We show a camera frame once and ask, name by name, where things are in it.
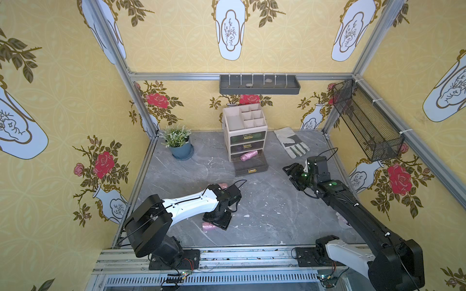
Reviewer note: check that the potted green plant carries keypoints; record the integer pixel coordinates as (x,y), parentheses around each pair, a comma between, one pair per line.
(177,140)

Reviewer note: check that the grey wall shelf tray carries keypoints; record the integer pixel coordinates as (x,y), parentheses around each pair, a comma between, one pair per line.
(259,84)

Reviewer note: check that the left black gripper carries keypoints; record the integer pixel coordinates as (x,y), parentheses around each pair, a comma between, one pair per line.
(220,220)

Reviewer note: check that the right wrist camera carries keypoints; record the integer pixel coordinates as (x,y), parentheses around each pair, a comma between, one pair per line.
(317,169)

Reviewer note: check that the black wire mesh basket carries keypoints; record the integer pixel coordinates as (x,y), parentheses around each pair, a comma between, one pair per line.
(378,137)

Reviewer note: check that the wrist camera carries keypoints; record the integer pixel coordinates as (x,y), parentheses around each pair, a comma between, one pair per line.
(232,195)
(317,169)

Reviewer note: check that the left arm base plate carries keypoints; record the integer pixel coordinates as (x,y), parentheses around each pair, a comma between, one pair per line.
(187,259)

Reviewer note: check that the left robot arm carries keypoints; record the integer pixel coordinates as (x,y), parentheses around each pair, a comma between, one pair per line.
(148,225)

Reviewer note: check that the beige drawer organizer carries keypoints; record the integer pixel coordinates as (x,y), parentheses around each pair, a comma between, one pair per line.
(245,130)

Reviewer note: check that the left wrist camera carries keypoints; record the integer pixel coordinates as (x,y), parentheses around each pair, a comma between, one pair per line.
(232,195)

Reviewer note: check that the grey work glove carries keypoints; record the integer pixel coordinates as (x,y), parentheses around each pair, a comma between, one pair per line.
(292,144)

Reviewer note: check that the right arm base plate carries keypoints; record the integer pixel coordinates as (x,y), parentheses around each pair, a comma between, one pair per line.
(310,257)

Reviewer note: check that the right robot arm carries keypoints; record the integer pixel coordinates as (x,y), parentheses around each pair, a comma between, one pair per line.
(390,264)

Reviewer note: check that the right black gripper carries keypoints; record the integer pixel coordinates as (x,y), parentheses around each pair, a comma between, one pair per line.
(298,177)

